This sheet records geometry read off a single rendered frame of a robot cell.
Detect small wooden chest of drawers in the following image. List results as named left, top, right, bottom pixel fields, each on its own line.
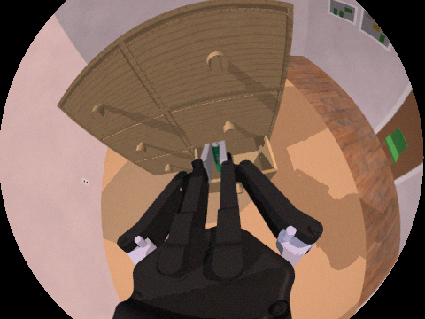
left=57, top=0, right=293, bottom=175

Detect green aa battery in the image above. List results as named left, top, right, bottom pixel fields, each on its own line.
left=211, top=142, right=220, bottom=172

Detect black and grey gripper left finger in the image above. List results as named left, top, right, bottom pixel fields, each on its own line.
left=117, top=144, right=213, bottom=278

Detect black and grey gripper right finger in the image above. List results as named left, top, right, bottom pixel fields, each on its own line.
left=212, top=140, right=323, bottom=281

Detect brown wooden drawer front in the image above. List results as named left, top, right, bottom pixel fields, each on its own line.
left=171, top=90, right=278, bottom=147
left=127, top=8, right=286, bottom=108
left=62, top=48, right=160, bottom=137
left=135, top=150, right=195, bottom=175
left=103, top=113, right=188, bottom=160
left=195, top=136, right=278, bottom=194

